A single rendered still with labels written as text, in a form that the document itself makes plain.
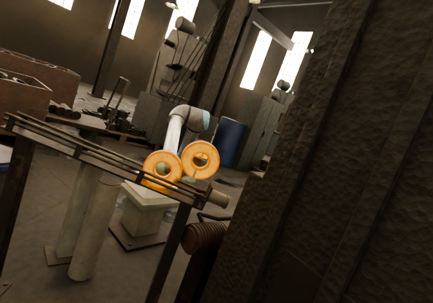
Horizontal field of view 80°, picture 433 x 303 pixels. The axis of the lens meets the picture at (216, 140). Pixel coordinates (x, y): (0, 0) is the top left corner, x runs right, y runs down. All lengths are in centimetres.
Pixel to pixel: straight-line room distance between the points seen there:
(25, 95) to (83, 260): 189
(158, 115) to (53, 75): 163
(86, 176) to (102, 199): 18
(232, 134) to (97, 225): 371
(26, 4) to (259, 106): 991
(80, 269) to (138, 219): 49
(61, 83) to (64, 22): 820
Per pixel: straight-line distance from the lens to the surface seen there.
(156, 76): 701
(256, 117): 484
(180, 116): 149
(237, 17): 447
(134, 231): 190
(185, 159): 103
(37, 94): 301
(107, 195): 133
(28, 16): 1256
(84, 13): 1286
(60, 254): 169
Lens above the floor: 104
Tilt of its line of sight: 7 degrees down
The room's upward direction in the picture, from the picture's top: 20 degrees clockwise
